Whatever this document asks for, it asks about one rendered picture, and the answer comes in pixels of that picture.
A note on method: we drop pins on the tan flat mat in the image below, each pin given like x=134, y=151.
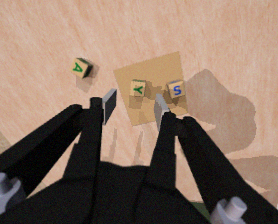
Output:
x=156, y=72

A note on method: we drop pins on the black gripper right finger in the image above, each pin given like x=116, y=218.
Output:
x=228, y=198

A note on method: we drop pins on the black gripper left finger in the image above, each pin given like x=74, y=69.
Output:
x=26, y=163

